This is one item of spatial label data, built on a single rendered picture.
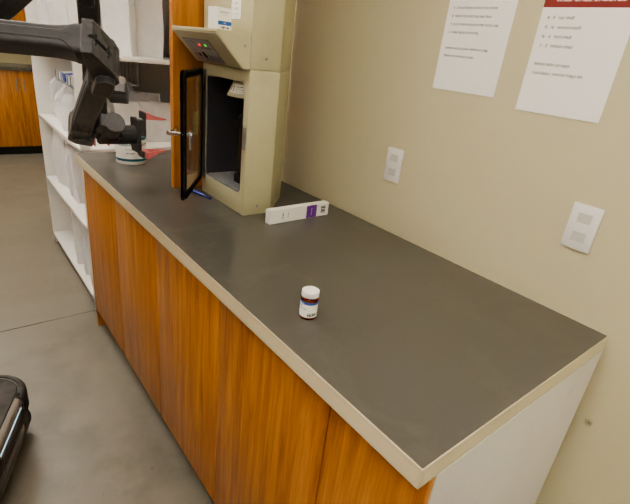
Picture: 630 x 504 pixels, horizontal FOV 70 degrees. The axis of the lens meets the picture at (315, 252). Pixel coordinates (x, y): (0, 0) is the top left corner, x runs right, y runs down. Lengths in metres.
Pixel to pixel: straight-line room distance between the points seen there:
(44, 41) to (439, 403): 1.01
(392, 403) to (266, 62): 1.08
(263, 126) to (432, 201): 0.60
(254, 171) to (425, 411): 1.00
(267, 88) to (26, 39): 0.70
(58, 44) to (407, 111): 0.99
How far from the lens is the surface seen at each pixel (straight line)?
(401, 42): 1.61
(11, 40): 1.12
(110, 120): 1.44
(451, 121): 1.46
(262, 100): 1.52
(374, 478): 0.90
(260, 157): 1.56
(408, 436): 0.79
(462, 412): 0.87
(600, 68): 1.28
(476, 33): 1.45
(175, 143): 1.82
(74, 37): 1.10
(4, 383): 2.08
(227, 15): 1.53
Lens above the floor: 1.47
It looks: 23 degrees down
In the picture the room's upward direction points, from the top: 7 degrees clockwise
